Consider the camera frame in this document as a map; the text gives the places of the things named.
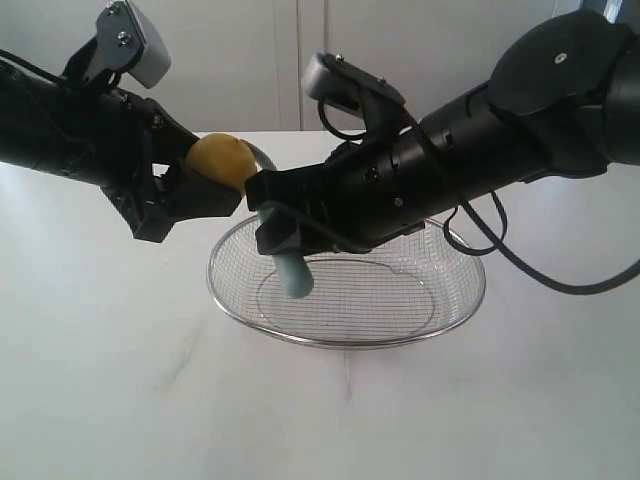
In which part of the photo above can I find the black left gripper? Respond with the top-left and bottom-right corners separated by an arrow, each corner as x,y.
96,89 -> 241,243

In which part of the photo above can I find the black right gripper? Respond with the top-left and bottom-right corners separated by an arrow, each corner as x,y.
245,129 -> 450,256

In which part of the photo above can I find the yellow lemon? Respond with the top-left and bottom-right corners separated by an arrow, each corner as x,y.
185,133 -> 257,196

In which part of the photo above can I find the teal handled peeler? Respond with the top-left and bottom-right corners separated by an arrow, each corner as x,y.
244,140 -> 314,299

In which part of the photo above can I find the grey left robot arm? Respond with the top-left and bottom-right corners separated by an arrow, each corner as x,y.
1,51 -> 241,243

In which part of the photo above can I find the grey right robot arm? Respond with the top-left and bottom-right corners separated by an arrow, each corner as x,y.
246,10 -> 639,255

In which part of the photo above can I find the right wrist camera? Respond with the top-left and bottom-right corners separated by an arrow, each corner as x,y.
301,52 -> 405,119

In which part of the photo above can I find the metal wire mesh basket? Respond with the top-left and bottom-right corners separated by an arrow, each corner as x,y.
207,217 -> 486,350

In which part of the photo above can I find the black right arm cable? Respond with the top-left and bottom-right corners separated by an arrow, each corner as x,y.
316,94 -> 640,297

